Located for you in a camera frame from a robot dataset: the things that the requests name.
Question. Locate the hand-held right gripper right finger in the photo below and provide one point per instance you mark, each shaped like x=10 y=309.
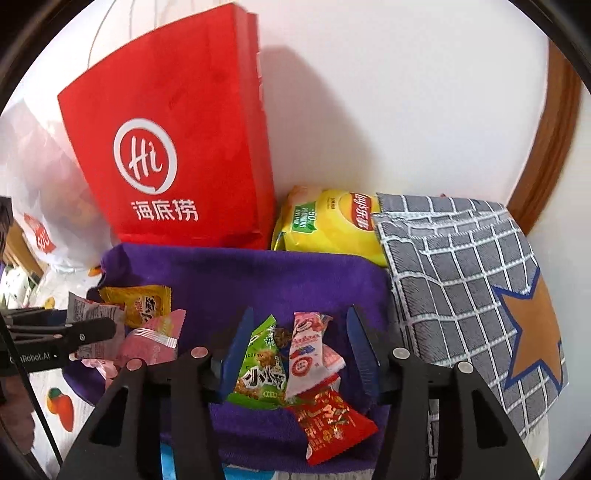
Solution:
x=362 y=350

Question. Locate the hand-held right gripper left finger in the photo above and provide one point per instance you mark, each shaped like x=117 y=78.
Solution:
x=238 y=350

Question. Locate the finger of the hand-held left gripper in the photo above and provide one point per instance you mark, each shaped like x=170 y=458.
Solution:
x=87 y=330
x=41 y=316

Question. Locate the grey snack packet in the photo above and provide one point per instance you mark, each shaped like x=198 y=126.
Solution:
x=85 y=309

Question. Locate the green snack packet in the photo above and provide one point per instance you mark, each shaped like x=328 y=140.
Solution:
x=263 y=378

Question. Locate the red white snack packet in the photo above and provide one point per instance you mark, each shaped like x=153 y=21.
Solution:
x=307 y=367
x=311 y=330

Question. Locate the yellow snack packet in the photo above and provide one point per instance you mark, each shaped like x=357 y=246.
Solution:
x=143 y=304

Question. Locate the pink snack packet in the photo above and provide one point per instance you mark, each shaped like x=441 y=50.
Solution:
x=157 y=337
x=104 y=373

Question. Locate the person's left hand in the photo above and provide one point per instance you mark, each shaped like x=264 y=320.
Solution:
x=16 y=424

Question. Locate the wooden furniture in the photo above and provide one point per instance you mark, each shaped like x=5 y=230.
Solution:
x=23 y=249

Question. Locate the fruit print tablecloth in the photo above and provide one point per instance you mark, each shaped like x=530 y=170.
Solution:
x=51 y=429

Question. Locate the purple cloth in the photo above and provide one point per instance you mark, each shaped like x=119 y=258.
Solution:
x=277 y=281

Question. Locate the grey checked cloth with star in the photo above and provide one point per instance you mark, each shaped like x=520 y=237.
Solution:
x=461 y=277

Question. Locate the light blue box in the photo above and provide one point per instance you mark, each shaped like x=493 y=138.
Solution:
x=240 y=474

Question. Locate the yellow chips bag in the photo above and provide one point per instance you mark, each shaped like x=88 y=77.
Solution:
x=323 y=230

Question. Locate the white plastic bag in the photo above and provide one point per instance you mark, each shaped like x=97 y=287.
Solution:
x=51 y=184

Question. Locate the red paper bag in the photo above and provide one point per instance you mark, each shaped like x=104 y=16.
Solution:
x=184 y=115

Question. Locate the wooden door frame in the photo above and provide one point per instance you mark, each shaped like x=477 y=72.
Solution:
x=554 y=152

